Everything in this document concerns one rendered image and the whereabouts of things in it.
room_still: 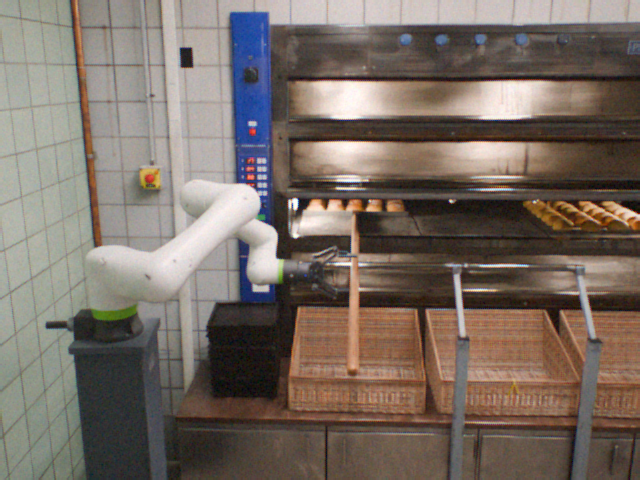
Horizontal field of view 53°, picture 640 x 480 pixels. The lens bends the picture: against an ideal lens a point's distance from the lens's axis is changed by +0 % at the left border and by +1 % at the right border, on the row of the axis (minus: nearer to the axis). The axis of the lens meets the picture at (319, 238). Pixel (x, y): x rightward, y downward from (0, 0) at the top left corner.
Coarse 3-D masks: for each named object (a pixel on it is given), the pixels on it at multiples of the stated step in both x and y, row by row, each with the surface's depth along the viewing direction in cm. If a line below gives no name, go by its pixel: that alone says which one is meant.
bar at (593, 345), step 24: (336, 264) 255; (360, 264) 255; (384, 264) 254; (408, 264) 254; (432, 264) 254; (456, 264) 253; (480, 264) 253; (504, 264) 253; (528, 264) 253; (552, 264) 253; (576, 264) 254; (456, 288) 250; (456, 360) 241; (456, 384) 242; (456, 408) 244; (456, 432) 247; (576, 432) 249; (456, 456) 249; (576, 456) 249
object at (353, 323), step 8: (352, 216) 323; (352, 224) 306; (352, 232) 291; (352, 240) 276; (352, 248) 264; (352, 264) 243; (352, 272) 233; (352, 280) 224; (352, 288) 216; (352, 296) 209; (352, 304) 202; (352, 312) 195; (352, 320) 189; (352, 328) 183; (352, 336) 178; (352, 344) 173; (352, 352) 168; (352, 360) 163; (352, 368) 160; (352, 376) 161
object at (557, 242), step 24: (312, 240) 292; (336, 240) 291; (360, 240) 291; (384, 240) 290; (408, 240) 290; (432, 240) 289; (456, 240) 289; (480, 240) 288; (504, 240) 288; (528, 240) 288; (552, 240) 287; (576, 240) 287; (600, 240) 287; (624, 240) 286
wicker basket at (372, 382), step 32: (320, 320) 297; (384, 320) 295; (416, 320) 287; (320, 352) 297; (384, 352) 295; (416, 352) 283; (288, 384) 256; (320, 384) 256; (352, 384) 255; (384, 384) 280; (416, 384) 253
